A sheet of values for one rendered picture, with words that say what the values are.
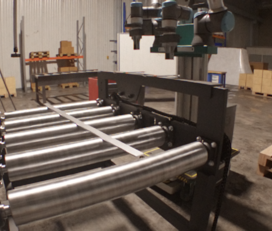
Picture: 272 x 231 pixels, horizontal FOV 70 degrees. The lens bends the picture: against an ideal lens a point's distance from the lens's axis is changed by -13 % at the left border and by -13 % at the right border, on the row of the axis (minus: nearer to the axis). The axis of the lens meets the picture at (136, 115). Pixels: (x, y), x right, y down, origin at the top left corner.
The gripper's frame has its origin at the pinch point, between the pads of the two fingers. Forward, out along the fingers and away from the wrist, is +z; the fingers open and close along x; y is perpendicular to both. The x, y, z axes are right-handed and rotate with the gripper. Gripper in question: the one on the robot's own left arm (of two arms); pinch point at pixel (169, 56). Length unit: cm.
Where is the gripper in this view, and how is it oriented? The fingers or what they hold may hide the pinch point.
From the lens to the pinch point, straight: 134.8
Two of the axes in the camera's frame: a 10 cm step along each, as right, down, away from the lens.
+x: -5.4, -2.1, 8.1
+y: 8.4, -1.4, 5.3
